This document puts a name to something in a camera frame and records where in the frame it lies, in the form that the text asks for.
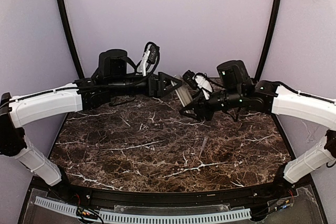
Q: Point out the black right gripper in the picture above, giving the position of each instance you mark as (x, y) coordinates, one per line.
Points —
(201, 109)

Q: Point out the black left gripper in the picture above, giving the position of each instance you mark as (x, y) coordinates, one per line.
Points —
(153, 85)

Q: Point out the white remote control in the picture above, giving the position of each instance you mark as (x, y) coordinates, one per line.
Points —
(183, 92)

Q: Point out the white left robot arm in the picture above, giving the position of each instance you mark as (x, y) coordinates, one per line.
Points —
(116, 75)

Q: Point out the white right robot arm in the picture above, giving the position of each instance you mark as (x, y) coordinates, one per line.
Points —
(238, 90)

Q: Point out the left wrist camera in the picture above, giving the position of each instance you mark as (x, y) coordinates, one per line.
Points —
(150, 59)

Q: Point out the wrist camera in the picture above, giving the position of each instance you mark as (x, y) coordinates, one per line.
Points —
(198, 82)
(150, 59)

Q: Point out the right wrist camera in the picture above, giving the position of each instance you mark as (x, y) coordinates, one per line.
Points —
(198, 82)

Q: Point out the black front rail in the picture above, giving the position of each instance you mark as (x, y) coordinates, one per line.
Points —
(247, 196)

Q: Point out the right white cable duct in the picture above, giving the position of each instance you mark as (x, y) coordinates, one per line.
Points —
(220, 217)

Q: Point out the white cable duct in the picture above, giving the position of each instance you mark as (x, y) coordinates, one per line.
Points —
(56, 206)
(220, 217)

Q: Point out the left black frame post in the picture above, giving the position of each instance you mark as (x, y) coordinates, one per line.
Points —
(69, 38)

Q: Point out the black frame post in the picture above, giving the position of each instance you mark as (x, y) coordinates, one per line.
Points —
(268, 38)
(69, 38)

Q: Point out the right black frame post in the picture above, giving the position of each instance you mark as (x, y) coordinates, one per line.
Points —
(268, 38)

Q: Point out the left white cable duct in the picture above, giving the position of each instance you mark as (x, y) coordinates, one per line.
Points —
(56, 206)

